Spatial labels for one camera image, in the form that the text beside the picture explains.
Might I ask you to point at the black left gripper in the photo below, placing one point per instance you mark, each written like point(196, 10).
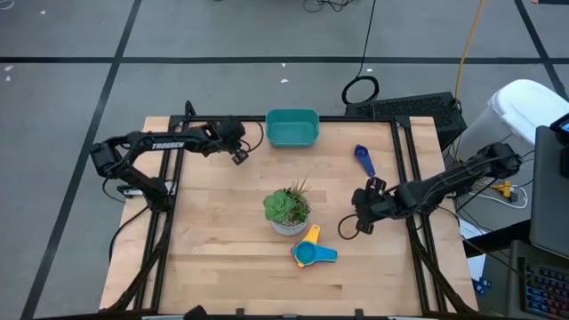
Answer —
point(229, 133)

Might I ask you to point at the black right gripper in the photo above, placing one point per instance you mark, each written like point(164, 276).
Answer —
point(373, 206)

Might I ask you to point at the yellow measuring cup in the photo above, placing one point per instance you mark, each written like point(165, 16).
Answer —
point(313, 233)

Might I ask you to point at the medium blue measuring cup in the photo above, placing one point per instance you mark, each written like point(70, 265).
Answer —
point(326, 255)

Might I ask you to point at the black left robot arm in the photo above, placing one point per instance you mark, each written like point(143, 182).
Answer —
point(169, 145)

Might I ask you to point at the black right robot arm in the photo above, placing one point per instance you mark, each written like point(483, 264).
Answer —
point(444, 186)

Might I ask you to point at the teal plastic basket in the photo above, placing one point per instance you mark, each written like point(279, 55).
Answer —
point(291, 133)

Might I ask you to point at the white triangle-patterned plant pot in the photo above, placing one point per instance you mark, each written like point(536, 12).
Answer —
point(289, 229)

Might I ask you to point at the green succulent plant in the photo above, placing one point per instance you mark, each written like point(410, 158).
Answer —
point(278, 206)

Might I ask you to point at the white paper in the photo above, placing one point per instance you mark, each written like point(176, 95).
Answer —
point(475, 266)

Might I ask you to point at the yellow plug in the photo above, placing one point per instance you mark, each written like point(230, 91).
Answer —
point(504, 189)

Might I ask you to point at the small blue items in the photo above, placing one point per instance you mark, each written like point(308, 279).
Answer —
point(482, 285)

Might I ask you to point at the grey laptop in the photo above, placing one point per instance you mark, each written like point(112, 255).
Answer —
point(551, 200)

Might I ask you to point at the white lidded bin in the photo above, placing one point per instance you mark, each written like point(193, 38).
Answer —
point(529, 106)

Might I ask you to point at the backlit keyboard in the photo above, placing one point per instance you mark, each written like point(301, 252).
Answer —
point(547, 293)

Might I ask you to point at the small screen device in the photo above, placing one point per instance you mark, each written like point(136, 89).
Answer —
point(562, 129)

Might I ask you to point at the silver metal base bracket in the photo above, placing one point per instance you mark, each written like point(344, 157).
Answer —
point(129, 192)

